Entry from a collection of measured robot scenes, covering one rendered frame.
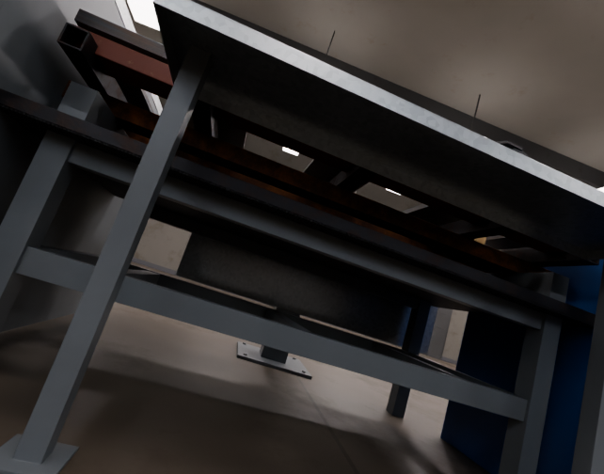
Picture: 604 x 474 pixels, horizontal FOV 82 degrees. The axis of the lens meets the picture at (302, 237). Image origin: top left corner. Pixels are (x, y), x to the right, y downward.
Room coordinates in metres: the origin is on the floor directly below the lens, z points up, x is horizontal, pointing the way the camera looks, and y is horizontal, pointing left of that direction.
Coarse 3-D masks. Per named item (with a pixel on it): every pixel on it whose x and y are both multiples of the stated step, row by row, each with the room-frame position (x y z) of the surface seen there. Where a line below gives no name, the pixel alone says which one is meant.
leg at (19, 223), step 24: (72, 96) 0.76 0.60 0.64; (96, 96) 0.77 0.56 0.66; (96, 120) 0.81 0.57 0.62; (48, 144) 0.76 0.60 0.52; (72, 144) 0.76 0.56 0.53; (48, 168) 0.76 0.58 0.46; (72, 168) 0.81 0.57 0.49; (24, 192) 0.76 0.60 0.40; (48, 192) 0.76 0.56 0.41; (24, 216) 0.76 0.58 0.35; (48, 216) 0.80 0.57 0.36; (0, 240) 0.76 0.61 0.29; (24, 240) 0.76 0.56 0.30; (0, 264) 0.76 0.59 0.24; (0, 288) 0.76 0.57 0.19; (0, 312) 0.79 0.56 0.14
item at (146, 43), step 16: (80, 16) 0.74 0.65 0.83; (96, 16) 0.74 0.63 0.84; (96, 32) 0.76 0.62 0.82; (112, 32) 0.75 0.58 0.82; (128, 32) 0.76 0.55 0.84; (144, 48) 0.77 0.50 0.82; (160, 48) 0.77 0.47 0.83; (128, 96) 1.06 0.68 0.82; (144, 96) 1.03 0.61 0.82; (192, 128) 1.16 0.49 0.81; (224, 128) 1.07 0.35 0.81; (240, 144) 1.16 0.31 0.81; (320, 176) 1.22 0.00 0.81; (416, 208) 1.25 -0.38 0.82; (432, 208) 1.18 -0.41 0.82; (496, 240) 1.29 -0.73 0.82; (512, 240) 1.24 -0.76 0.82
